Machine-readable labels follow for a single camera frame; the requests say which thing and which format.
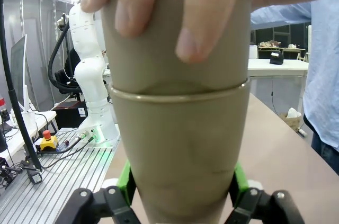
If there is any wooden table with clutter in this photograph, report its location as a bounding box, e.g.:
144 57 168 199
257 39 307 61

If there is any white desk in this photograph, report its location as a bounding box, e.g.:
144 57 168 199
0 110 58 161

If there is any black clamp device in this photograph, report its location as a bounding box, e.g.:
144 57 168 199
0 157 23 191

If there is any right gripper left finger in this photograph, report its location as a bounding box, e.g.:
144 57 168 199
54 160 148 224

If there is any white table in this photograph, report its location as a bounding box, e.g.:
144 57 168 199
247 58 310 119

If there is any person's left hand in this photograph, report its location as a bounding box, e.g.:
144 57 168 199
79 0 279 64

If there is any black tripod foot block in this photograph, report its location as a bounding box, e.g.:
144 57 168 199
27 170 43 185

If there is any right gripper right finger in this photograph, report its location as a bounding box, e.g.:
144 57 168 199
219 162 305 224

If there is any white computer monitor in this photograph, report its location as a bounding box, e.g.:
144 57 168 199
10 34 32 111

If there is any black office chair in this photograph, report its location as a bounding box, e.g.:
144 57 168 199
53 48 83 95

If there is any black controller box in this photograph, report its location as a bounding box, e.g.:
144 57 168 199
55 101 88 130

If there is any black bag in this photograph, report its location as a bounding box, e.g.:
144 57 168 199
269 51 284 65

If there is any aluminium slotted base plate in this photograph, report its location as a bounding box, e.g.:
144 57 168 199
0 127 122 224

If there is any black corrugated cable hose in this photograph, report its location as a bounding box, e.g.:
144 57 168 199
47 20 80 94

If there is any brown paper cup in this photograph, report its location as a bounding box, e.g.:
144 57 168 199
110 79 251 224
100 0 252 96

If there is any black hanging cable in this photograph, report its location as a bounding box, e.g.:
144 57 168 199
270 77 279 117

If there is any black tripod pole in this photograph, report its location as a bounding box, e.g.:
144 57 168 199
0 0 43 172

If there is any cardboard box with white paper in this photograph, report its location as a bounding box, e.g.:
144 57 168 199
279 107 303 132

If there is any yellow red emergency stop button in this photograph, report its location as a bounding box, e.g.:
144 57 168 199
39 130 59 153

